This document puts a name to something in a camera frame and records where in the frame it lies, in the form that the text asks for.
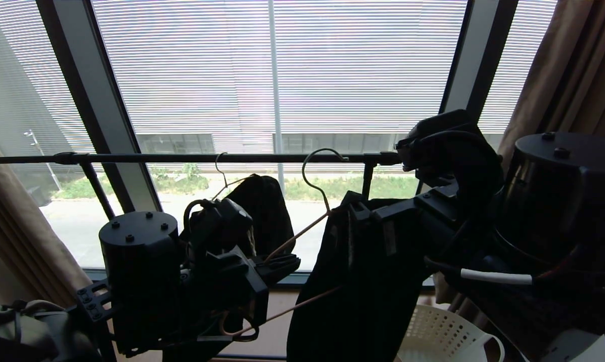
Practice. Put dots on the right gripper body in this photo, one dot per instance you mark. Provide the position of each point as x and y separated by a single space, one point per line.
423 211

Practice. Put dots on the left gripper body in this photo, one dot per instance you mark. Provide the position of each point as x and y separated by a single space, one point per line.
232 291

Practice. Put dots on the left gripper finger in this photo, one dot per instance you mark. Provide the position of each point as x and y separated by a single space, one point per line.
279 279
282 264

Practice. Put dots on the pink clothes hanger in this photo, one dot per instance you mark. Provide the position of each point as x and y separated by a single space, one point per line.
297 237
225 178

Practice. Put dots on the black shorts with green print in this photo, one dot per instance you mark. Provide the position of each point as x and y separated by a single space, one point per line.
272 211

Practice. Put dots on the black garment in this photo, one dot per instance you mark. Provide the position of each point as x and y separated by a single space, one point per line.
362 291

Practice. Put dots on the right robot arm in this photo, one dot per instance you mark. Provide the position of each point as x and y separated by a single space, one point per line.
558 211

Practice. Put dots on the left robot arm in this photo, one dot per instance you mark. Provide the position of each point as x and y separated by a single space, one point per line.
136 281

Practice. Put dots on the white laundry basket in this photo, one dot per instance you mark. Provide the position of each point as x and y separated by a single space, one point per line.
433 337

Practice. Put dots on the black clothes rack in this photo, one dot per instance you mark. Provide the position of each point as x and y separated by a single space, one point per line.
156 158

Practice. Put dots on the brown curtain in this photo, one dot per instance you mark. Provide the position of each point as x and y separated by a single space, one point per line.
20 226
558 65

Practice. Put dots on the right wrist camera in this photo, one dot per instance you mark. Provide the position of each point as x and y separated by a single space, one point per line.
448 146

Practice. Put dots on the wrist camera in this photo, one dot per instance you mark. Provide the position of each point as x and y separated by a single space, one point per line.
222 221
448 146

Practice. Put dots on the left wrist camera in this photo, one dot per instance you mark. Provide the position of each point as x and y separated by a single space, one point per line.
222 221

